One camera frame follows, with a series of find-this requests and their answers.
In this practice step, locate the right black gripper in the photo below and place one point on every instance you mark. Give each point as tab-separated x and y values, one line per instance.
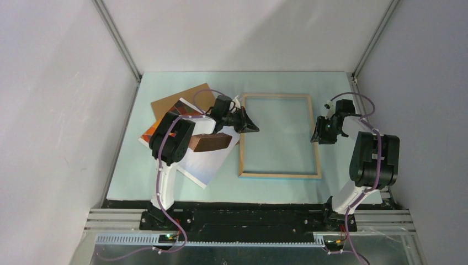
319	132

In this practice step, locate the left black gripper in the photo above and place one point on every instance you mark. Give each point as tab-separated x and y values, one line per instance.
245	125

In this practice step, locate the wooden picture frame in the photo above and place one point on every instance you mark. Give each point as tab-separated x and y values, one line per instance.
282	148

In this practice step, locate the colourful printed photo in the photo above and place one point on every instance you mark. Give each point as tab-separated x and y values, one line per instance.
206	154

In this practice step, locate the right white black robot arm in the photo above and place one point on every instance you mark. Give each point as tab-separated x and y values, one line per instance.
374	161

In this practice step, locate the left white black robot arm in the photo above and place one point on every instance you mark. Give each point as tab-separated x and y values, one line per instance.
169	142

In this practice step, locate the brown cardboard backing board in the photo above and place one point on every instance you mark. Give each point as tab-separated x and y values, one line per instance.
194	96

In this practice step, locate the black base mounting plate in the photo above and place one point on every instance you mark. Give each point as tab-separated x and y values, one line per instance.
246	222

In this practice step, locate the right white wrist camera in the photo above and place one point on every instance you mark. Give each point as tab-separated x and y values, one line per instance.
331	109

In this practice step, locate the aluminium rail front frame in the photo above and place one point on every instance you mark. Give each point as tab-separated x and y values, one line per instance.
112	236

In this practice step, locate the right aluminium corner post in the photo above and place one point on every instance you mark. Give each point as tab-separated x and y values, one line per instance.
382	25

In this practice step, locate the aluminium corner post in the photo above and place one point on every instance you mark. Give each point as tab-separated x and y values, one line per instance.
382	25
113	30

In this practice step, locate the left aluminium corner post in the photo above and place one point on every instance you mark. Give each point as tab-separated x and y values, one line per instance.
113	30

